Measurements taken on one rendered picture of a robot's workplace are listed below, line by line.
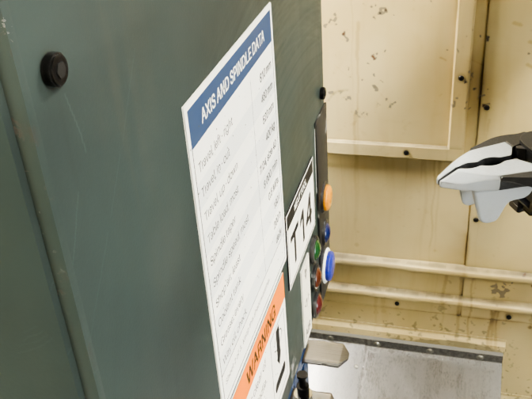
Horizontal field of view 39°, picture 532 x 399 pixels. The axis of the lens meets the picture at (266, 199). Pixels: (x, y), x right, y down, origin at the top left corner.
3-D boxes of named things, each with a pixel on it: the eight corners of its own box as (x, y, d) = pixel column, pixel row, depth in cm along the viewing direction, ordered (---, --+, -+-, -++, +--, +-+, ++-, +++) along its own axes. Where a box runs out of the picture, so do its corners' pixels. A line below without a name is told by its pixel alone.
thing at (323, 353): (351, 347, 122) (351, 343, 121) (346, 370, 117) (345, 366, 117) (309, 341, 123) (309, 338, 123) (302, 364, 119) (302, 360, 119)
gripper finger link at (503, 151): (435, 222, 75) (518, 205, 77) (439, 171, 72) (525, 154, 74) (422, 207, 78) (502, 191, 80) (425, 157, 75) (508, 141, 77)
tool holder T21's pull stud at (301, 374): (299, 386, 103) (298, 368, 102) (311, 389, 103) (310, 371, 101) (294, 395, 102) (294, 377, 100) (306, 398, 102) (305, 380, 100)
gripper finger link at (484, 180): (450, 239, 73) (535, 220, 75) (454, 186, 70) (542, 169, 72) (435, 222, 75) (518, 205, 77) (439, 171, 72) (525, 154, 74)
